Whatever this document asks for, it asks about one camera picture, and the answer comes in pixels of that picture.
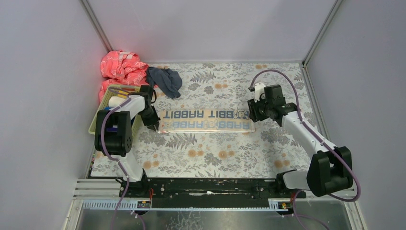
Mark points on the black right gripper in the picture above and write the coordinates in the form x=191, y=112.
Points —
x=254, y=109

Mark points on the beige lettered towel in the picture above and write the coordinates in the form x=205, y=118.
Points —
x=205, y=121

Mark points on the pink patterned cloth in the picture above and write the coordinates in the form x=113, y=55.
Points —
x=122, y=68

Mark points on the white rolled towel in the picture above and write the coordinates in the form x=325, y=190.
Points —
x=117, y=101

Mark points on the dark grey cloth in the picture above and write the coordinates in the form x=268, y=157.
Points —
x=167, y=80

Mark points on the yellow rolled towel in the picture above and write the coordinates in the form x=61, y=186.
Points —
x=126, y=94

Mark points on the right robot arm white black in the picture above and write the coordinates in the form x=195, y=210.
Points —
x=328, y=171

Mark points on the purple towel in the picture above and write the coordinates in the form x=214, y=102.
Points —
x=111, y=129

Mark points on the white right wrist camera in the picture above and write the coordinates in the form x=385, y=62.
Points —
x=259, y=91

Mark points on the pale green plastic basket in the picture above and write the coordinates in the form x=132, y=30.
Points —
x=110, y=92

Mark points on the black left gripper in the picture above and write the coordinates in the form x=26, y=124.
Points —
x=151, y=117

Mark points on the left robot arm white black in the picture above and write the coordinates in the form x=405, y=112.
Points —
x=117, y=146

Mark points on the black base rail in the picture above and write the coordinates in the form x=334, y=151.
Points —
x=206, y=192

